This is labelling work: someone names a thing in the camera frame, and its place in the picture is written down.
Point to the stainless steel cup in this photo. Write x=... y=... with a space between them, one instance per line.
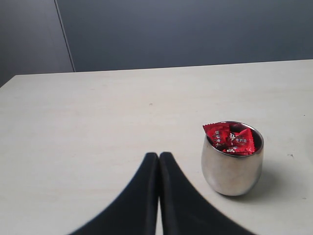
x=232 y=175

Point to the red candies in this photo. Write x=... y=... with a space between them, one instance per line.
x=231 y=138

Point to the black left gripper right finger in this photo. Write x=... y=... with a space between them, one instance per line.
x=184 y=211

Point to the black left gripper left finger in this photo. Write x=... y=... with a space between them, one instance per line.
x=134 y=211

